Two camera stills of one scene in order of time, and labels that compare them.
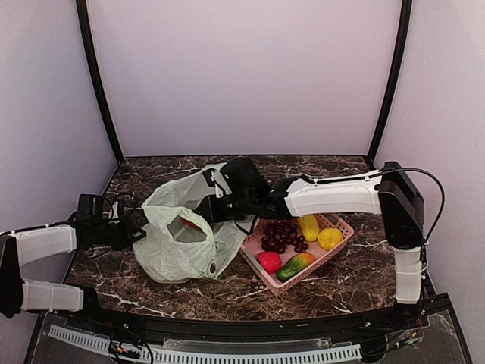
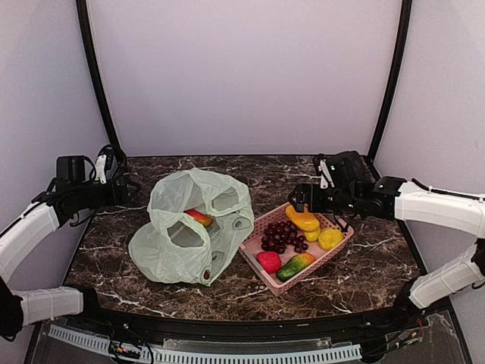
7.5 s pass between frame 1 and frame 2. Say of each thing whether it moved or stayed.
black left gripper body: moved
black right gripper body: moved
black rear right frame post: stayed
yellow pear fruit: stayed
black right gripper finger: moved
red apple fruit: stayed
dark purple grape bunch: stayed
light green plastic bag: stayed
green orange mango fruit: stayed
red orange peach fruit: moved
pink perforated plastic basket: stayed
